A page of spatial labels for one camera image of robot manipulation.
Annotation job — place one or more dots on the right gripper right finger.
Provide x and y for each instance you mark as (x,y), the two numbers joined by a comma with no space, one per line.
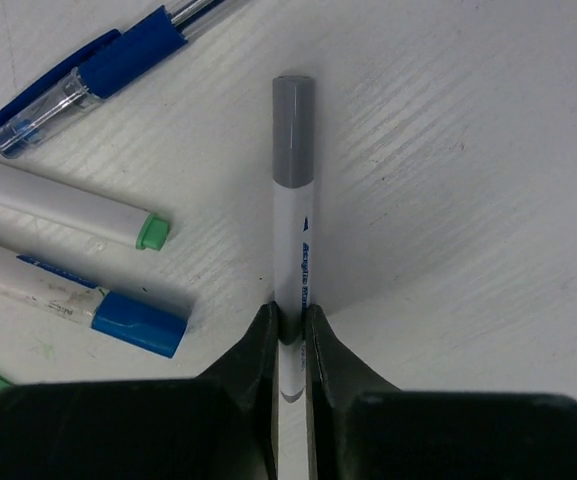
(360,426)

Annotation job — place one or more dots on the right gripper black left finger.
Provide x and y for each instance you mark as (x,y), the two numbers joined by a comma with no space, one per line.
(220,424)

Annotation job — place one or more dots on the blue capped white marker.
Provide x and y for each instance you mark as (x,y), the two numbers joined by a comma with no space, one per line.
(60,293)

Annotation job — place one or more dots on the green capped white marker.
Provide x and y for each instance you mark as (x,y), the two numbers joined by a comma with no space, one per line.
(81,210)

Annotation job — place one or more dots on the grey capped white pen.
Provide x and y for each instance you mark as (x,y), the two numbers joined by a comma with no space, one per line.
(293,165)

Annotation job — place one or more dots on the blue ballpoint pen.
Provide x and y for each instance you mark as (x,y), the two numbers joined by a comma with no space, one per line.
(97,71)

